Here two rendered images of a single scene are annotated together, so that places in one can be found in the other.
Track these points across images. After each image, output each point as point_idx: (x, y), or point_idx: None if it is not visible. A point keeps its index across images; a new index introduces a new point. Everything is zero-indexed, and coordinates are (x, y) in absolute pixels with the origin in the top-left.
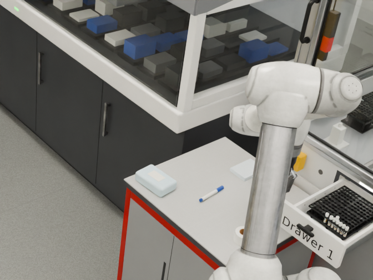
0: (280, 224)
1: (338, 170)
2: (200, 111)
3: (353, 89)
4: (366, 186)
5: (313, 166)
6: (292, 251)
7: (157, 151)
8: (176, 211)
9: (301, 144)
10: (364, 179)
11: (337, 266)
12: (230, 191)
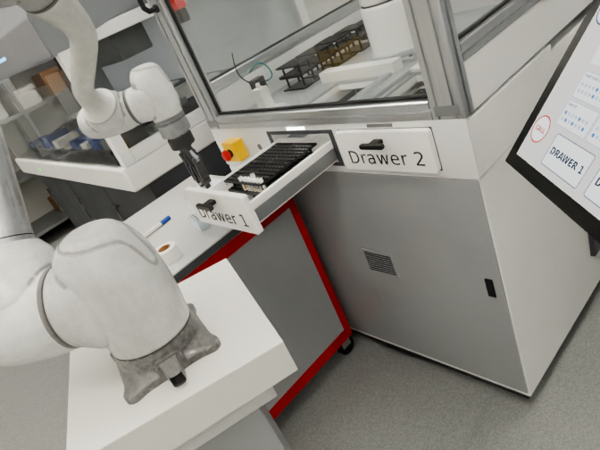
0: (1, 187)
1: (266, 130)
2: (151, 159)
3: None
4: (292, 128)
5: (253, 145)
6: (261, 249)
7: None
8: None
9: (176, 113)
10: (287, 120)
11: (257, 230)
12: (178, 217)
